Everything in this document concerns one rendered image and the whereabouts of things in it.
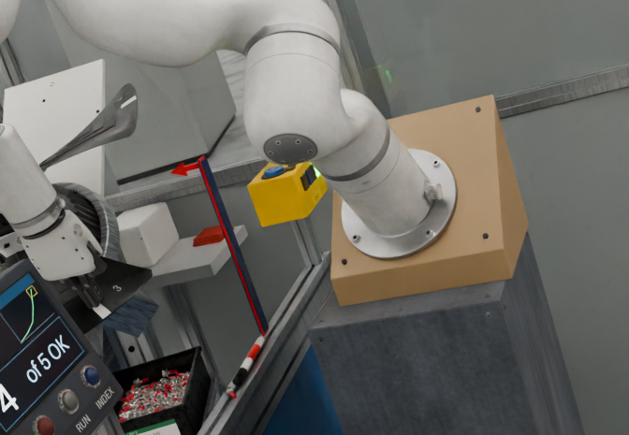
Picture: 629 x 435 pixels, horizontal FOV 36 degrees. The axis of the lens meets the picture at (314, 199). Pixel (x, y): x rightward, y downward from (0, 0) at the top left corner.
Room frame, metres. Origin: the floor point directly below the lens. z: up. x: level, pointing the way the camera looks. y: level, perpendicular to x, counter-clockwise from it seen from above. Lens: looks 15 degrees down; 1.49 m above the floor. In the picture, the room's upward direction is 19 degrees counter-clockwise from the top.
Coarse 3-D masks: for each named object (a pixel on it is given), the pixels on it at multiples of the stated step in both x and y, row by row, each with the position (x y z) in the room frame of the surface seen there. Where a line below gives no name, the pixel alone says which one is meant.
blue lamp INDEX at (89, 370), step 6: (84, 366) 0.99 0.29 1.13; (90, 366) 1.00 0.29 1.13; (84, 372) 0.99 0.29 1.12; (90, 372) 0.98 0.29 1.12; (96, 372) 0.99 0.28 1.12; (84, 378) 0.98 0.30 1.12; (90, 378) 0.98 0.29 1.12; (96, 378) 0.99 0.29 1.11; (90, 384) 0.98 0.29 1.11; (96, 384) 0.99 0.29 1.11
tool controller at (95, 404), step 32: (0, 288) 0.97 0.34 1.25; (32, 288) 1.01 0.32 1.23; (0, 320) 0.94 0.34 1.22; (32, 320) 0.98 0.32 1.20; (64, 320) 1.01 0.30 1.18; (0, 352) 0.92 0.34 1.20; (32, 352) 0.95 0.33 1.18; (64, 352) 0.98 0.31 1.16; (32, 384) 0.92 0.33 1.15; (64, 384) 0.96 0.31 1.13; (32, 416) 0.90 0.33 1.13; (64, 416) 0.93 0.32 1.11; (96, 416) 0.96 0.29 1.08
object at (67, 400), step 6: (66, 390) 0.95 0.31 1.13; (60, 396) 0.94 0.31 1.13; (66, 396) 0.94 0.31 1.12; (72, 396) 0.94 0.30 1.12; (60, 402) 0.93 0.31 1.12; (66, 402) 0.93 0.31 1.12; (72, 402) 0.94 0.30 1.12; (78, 402) 0.95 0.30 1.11; (66, 408) 0.93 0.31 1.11; (72, 408) 0.94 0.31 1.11
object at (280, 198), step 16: (256, 176) 1.85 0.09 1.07; (272, 176) 1.79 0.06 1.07; (288, 176) 1.77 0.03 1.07; (320, 176) 1.90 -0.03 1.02; (256, 192) 1.80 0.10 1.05; (272, 192) 1.79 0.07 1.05; (288, 192) 1.77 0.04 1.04; (304, 192) 1.79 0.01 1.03; (320, 192) 1.87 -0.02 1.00; (256, 208) 1.80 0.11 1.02; (272, 208) 1.79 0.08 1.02; (288, 208) 1.78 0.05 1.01; (304, 208) 1.77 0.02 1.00; (272, 224) 1.79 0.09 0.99
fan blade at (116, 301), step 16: (16, 256) 1.63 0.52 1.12; (112, 272) 1.59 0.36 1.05; (128, 272) 1.59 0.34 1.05; (144, 272) 1.58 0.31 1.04; (64, 288) 1.56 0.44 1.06; (128, 288) 1.55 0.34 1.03; (64, 304) 1.53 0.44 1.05; (80, 304) 1.52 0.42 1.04; (112, 304) 1.52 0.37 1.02; (80, 320) 1.50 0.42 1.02; (96, 320) 1.49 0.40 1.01
